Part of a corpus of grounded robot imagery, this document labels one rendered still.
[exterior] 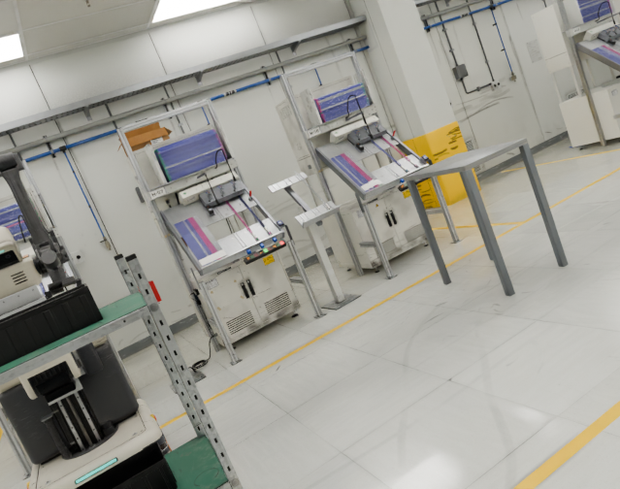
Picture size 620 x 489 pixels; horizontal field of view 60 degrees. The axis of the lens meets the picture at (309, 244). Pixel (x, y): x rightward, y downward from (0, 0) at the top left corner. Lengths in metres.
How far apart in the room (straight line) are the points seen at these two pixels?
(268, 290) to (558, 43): 4.63
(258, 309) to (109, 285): 1.94
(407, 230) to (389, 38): 2.59
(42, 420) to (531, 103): 7.40
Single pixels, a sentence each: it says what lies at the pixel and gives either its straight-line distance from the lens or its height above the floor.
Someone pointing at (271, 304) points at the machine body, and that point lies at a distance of 4.38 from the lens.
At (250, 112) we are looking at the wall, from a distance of 6.25.
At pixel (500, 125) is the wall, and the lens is 8.12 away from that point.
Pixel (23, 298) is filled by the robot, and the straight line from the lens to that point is 2.64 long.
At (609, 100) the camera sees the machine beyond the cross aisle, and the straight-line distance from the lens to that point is 7.09.
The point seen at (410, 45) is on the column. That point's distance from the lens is 6.81.
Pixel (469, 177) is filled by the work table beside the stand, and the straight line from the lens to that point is 3.15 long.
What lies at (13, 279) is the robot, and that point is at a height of 1.16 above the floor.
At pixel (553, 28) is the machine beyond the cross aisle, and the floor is 1.47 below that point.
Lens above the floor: 1.17
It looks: 9 degrees down
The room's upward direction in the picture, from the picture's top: 22 degrees counter-clockwise
